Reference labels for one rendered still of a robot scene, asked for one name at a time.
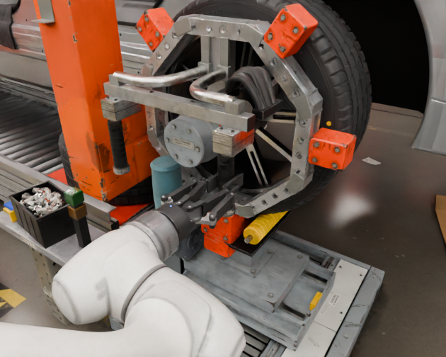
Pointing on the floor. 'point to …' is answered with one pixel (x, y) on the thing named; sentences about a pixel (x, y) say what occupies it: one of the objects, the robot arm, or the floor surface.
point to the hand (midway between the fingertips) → (225, 182)
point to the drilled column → (44, 265)
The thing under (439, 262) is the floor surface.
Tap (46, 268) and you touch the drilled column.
